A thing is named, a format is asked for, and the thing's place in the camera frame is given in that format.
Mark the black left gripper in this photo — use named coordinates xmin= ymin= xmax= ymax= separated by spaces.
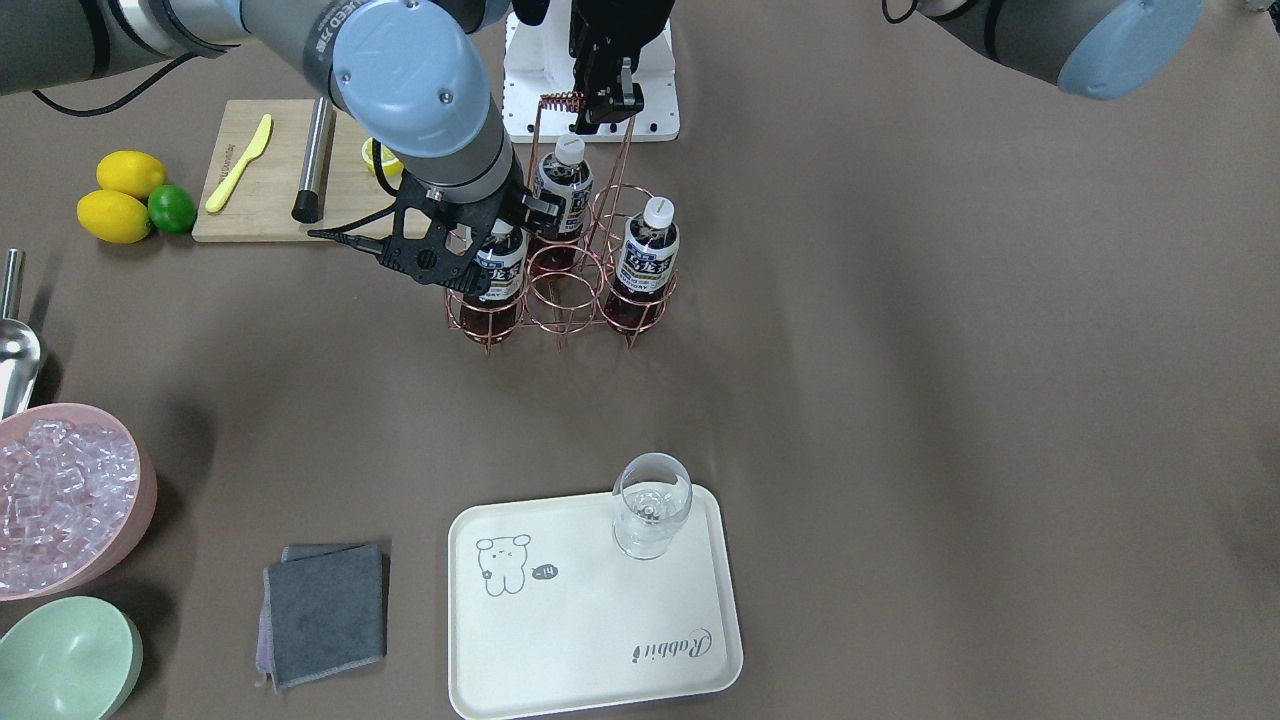
xmin=570 ymin=1 xmax=673 ymax=136

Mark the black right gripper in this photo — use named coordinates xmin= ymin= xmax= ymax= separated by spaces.
xmin=399 ymin=165 xmax=563 ymax=251

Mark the tea bottle white cap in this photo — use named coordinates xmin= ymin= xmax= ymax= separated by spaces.
xmin=529 ymin=135 xmax=594 ymax=272

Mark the copper wire bottle basket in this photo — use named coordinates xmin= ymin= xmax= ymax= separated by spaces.
xmin=444 ymin=119 xmax=678 ymax=345

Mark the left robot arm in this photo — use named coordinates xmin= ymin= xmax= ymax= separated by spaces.
xmin=566 ymin=1 xmax=1203 ymax=135

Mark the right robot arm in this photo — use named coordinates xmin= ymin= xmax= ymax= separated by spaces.
xmin=1 ymin=1 xmax=563 ymax=238

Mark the half lemon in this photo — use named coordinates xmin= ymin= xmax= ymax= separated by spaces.
xmin=361 ymin=137 xmax=403 ymax=178

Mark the steel muddler black tip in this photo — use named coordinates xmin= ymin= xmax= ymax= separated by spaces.
xmin=291 ymin=97 xmax=337 ymax=224

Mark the wooden cutting board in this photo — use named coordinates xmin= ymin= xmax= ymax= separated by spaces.
xmin=192 ymin=99 xmax=393 ymax=243

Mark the yellow plastic knife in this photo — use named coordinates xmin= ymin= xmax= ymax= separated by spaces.
xmin=204 ymin=114 xmax=274 ymax=214

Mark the green lime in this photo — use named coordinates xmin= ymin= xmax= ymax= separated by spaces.
xmin=147 ymin=184 xmax=198 ymax=234

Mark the yellow lemon upper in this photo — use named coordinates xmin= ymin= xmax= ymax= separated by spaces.
xmin=95 ymin=150 xmax=168 ymax=202

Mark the yellow lemon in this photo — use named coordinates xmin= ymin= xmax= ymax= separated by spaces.
xmin=95 ymin=150 xmax=168 ymax=202
xmin=76 ymin=190 xmax=154 ymax=243

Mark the yellow lemon lower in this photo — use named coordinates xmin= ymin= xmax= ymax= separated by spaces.
xmin=76 ymin=190 xmax=154 ymax=243

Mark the clear wine glass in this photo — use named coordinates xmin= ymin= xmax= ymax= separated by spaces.
xmin=612 ymin=452 xmax=692 ymax=561

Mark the grey folded cloth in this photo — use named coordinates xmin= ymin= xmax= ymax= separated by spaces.
xmin=255 ymin=543 xmax=388 ymax=691

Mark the cream rabbit tray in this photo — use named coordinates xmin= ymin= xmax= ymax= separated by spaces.
xmin=448 ymin=486 xmax=744 ymax=719

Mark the metal ice scoop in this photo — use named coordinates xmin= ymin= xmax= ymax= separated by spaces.
xmin=1 ymin=249 xmax=45 ymax=419

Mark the pink bowl with ice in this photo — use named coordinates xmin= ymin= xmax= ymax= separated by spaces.
xmin=3 ymin=404 xmax=157 ymax=602

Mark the green bowl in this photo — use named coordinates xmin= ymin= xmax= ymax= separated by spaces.
xmin=1 ymin=596 xmax=145 ymax=719

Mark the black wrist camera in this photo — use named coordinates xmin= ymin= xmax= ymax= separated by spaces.
xmin=307 ymin=196 xmax=499 ymax=296

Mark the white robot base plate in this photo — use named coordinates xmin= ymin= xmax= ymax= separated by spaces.
xmin=502 ymin=1 xmax=681 ymax=143

